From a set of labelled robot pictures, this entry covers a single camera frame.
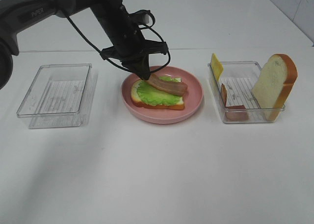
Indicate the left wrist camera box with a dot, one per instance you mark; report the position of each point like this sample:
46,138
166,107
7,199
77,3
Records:
141,17

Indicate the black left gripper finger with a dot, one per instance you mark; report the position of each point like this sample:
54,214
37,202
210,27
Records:
144,68
135,66

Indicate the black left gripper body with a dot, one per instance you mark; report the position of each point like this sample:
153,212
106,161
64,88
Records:
127,40

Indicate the clear plastic container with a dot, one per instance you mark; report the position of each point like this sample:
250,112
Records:
239,78
59,96

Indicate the yellow cheese slice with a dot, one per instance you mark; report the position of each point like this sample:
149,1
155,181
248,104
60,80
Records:
216,67

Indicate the clear plastic left container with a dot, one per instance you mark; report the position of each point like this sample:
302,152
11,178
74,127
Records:
59,96

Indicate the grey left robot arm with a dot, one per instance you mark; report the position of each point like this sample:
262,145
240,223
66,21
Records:
18,15

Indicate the bread slice in right container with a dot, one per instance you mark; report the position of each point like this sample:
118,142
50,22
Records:
274,84

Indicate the pink round plate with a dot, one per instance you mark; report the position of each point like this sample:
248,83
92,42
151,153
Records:
192,98

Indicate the clear plastic right container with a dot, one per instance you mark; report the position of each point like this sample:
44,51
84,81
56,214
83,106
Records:
239,78

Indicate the bacon strip from container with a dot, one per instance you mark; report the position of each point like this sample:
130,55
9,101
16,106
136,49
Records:
175,88
235,113

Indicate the bread slice from container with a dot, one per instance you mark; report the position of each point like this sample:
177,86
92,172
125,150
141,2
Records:
167,78

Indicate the green lettuce leaf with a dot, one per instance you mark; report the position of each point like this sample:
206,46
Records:
142,92

